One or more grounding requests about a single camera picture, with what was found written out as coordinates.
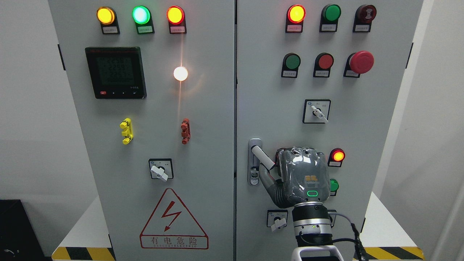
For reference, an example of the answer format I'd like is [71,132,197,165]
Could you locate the upper right rotary selector switch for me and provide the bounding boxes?
[303,99,331,124]

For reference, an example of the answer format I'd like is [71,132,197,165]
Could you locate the black box lower left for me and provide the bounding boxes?
[0,200,45,261]

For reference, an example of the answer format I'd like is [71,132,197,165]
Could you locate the red lit indicator lower right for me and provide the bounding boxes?
[328,148,346,167]

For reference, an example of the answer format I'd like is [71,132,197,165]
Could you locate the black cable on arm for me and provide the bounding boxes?
[295,212,368,261]

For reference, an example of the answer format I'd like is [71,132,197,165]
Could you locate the grey cabinet left door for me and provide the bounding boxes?
[49,0,235,261]

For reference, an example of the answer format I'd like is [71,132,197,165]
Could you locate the green push button second row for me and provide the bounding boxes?
[281,53,301,79]

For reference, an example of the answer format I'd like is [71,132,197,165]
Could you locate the red-orange indicator light left door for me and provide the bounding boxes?
[167,5,187,34]

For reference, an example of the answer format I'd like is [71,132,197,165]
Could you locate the red push button second row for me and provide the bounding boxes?
[313,53,334,78]

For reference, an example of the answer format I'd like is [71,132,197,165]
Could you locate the green push button top row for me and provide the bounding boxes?
[319,4,341,32]

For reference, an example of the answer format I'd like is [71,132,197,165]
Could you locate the red emergency stop mushroom button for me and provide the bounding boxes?
[343,50,374,78]

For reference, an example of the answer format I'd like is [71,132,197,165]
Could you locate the grey robot hand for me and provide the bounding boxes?
[260,147,330,208]

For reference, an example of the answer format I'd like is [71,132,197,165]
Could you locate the yellow indicator light top left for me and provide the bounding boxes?
[96,6,120,34]

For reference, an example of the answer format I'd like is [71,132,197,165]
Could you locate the silver door handle latch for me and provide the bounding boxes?
[248,138,275,186]

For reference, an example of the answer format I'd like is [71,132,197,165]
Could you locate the left door rotary selector switch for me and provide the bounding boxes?
[149,158,174,182]

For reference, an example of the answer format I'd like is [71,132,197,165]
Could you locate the red lit indicator top right door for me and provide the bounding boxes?
[285,4,306,33]

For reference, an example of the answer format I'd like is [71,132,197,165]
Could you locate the white platform with hazard stripes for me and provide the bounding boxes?
[52,194,425,261]

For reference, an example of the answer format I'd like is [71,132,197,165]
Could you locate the dark red buzzer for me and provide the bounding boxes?
[353,4,377,33]

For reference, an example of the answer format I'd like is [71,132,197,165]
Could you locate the red terminal connector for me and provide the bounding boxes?
[181,118,191,144]

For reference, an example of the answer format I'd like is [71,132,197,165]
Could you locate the black knob selector switch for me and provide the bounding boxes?
[327,209,337,228]

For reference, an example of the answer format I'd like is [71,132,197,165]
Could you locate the bottom white rotary selector switch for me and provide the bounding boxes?
[266,209,288,232]

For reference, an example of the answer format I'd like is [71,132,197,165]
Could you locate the white lit indicator light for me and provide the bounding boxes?
[173,66,189,82]

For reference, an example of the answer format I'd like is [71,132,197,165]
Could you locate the red electric warning triangle sticker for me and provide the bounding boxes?
[140,188,209,249]

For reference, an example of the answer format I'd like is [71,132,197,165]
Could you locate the grey cabinet right door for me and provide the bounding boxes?
[236,0,423,261]

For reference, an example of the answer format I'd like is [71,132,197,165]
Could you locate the yellow terminal connector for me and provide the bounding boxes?
[119,118,134,144]

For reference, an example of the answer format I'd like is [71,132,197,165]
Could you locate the grey cabinet door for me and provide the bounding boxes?
[236,0,423,261]
[49,0,235,261]

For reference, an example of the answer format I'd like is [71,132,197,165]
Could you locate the black digital power meter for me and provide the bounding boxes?
[85,46,146,99]

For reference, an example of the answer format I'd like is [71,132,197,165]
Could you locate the green lit indicator light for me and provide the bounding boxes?
[132,5,154,34]

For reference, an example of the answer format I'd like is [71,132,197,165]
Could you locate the green push button bottom right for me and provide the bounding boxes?
[330,179,339,196]

